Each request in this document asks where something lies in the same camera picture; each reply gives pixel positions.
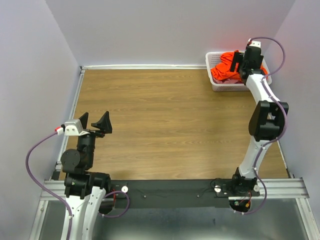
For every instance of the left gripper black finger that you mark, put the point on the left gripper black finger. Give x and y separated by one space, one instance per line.
84 120
104 124

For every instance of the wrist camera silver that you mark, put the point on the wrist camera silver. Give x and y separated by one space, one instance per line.
254 43
72 127

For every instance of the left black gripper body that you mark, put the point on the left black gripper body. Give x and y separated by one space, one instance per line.
92 135

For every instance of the orange t shirt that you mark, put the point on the orange t shirt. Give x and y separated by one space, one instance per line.
222 70

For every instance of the pink t shirt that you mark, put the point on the pink t shirt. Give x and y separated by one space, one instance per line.
228 81

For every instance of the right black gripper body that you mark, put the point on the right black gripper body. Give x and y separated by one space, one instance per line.
259 60

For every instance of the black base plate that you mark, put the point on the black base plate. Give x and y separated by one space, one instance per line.
118 201

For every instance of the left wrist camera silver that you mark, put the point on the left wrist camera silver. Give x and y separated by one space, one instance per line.
72 127

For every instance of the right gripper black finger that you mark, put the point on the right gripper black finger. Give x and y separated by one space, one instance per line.
235 66
237 58

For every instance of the white plastic basket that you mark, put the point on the white plastic basket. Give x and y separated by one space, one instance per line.
212 59

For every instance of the aluminium front rail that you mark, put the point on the aluminium front rail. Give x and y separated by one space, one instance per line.
272 188

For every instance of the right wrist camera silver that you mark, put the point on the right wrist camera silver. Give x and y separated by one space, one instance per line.
254 43

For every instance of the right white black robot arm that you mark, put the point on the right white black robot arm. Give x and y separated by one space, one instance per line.
268 121

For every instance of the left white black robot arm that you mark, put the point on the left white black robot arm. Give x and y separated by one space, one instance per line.
83 189

